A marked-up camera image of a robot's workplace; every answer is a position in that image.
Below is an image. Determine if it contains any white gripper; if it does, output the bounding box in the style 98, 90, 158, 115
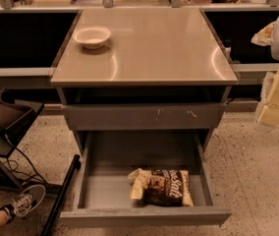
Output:
251, 22, 279, 128

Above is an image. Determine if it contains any brown chip bag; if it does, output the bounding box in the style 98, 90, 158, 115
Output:
128, 168, 194, 207

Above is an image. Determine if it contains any grey drawer cabinet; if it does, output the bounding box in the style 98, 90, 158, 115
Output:
49, 6, 240, 230

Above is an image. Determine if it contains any closed upper drawer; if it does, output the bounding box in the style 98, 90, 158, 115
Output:
62, 103, 226, 131

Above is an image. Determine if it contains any open middle drawer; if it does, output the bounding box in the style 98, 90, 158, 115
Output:
61, 130, 231, 228

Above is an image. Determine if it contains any white paper bowl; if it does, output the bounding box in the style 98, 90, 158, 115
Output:
73, 27, 112, 49

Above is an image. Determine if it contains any black pole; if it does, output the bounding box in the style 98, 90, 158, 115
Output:
40, 154, 81, 236

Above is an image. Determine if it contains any grey sneaker with laces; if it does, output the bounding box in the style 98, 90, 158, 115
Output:
0, 184, 46, 222

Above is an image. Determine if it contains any dark angled stand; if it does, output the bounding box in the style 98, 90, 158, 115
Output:
0, 88, 44, 190

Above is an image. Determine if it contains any black floor cable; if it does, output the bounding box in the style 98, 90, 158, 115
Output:
2, 133, 50, 185

